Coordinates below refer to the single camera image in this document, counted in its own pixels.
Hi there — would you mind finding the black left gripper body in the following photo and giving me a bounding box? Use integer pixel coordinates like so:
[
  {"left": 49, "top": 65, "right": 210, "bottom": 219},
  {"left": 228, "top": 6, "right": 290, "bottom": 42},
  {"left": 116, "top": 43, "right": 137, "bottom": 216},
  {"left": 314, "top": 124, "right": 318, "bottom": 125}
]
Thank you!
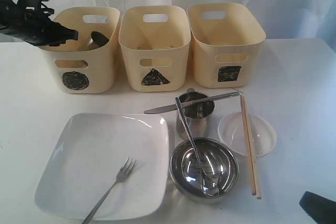
[{"left": 5, "top": 3, "right": 62, "bottom": 46}]

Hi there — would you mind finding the steel spoon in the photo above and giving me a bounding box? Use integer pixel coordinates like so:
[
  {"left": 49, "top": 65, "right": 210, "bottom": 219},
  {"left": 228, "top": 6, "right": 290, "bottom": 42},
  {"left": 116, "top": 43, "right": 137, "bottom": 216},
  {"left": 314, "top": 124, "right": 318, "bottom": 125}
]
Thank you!
[{"left": 175, "top": 97, "right": 219, "bottom": 197}]

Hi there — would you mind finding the steel fork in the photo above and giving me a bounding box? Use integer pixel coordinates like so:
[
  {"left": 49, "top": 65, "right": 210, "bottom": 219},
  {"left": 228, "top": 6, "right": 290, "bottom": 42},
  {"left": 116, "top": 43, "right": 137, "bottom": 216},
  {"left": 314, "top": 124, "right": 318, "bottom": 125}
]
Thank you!
[{"left": 82, "top": 157, "right": 137, "bottom": 224}]

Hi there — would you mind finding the steel cup front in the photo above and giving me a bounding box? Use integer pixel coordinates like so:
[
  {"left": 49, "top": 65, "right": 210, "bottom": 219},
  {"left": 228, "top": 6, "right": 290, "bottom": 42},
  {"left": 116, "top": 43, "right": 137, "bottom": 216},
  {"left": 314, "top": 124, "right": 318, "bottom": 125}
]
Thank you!
[{"left": 81, "top": 38, "right": 105, "bottom": 51}]

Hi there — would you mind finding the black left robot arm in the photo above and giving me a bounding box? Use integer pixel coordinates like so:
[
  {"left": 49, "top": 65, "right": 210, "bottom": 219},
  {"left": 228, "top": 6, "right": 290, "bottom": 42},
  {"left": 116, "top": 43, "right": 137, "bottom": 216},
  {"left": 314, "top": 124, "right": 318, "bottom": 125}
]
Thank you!
[{"left": 1, "top": 0, "right": 79, "bottom": 47}]

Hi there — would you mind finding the cream bin with circle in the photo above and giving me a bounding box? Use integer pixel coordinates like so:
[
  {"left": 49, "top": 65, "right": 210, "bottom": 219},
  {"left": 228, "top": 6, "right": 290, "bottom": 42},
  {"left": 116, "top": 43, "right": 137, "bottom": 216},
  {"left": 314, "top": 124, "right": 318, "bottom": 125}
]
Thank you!
[{"left": 39, "top": 7, "right": 120, "bottom": 94}]

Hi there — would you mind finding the cream bin with triangle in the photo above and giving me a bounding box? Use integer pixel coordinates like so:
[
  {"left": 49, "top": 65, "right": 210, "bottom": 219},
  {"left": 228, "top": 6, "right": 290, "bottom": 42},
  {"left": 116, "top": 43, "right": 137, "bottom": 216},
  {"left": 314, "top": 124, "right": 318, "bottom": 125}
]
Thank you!
[{"left": 119, "top": 6, "right": 191, "bottom": 92}]

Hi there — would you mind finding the white square plate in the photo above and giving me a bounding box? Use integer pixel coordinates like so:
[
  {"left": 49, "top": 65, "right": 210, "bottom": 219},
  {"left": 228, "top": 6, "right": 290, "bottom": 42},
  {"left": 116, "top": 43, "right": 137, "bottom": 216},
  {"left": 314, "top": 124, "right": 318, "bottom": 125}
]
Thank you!
[{"left": 34, "top": 113, "right": 169, "bottom": 221}]

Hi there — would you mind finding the steel bowl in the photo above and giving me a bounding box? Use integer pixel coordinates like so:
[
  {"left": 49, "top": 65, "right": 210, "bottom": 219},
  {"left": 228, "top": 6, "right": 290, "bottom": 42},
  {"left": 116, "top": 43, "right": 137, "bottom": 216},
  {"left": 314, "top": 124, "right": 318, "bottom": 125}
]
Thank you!
[{"left": 170, "top": 137, "right": 239, "bottom": 204}]

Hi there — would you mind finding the white round bowl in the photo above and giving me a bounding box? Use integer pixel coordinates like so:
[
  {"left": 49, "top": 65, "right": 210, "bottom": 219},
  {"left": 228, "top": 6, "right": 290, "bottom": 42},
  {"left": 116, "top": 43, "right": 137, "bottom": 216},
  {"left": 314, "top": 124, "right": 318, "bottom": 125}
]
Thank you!
[{"left": 217, "top": 112, "right": 277, "bottom": 156}]

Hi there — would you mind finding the steel mug rear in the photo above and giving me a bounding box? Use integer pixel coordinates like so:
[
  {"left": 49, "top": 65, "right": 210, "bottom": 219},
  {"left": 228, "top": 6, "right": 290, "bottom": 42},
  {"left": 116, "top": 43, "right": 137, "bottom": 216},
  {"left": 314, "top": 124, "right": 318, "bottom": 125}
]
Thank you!
[{"left": 179, "top": 88, "right": 215, "bottom": 137}]

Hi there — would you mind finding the cream bin with square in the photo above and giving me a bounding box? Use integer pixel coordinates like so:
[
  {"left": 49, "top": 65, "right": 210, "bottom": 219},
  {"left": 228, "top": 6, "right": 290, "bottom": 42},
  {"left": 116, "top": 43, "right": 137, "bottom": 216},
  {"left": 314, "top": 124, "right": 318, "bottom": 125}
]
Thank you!
[{"left": 187, "top": 3, "right": 266, "bottom": 88}]

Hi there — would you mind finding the steel table knife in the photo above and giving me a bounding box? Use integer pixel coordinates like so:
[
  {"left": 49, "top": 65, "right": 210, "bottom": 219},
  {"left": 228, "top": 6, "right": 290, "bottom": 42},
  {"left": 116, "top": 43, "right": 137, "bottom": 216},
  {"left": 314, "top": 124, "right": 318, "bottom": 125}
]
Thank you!
[{"left": 143, "top": 92, "right": 240, "bottom": 115}]

